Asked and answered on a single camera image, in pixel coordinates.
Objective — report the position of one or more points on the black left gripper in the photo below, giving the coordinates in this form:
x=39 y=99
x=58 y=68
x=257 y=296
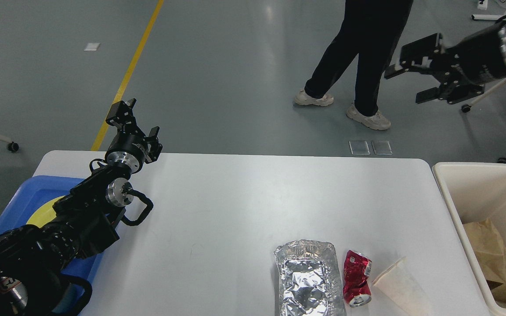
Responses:
x=128 y=147

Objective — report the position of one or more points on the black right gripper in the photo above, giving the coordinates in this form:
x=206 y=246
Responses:
x=480 y=58

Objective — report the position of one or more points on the yellow plastic plate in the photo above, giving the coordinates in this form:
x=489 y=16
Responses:
x=43 y=214

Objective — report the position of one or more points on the brown paper bag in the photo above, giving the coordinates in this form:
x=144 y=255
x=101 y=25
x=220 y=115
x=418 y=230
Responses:
x=490 y=251

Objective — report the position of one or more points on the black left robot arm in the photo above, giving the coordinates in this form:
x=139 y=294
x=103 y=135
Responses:
x=33 y=259

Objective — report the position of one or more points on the person in black trousers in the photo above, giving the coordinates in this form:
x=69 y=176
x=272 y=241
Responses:
x=370 y=32

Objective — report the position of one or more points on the blue plastic tray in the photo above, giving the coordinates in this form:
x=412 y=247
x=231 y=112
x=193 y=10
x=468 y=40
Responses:
x=32 y=195

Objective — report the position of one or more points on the beige plastic bin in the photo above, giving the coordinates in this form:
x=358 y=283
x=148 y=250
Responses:
x=474 y=192

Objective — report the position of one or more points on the white paper cup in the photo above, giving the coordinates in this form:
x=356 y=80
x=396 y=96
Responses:
x=401 y=287

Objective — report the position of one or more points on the aluminium foil tray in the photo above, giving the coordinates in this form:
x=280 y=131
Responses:
x=309 y=279

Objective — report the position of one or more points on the crushed red soda can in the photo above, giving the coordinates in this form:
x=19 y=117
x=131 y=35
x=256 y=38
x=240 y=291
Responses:
x=356 y=271

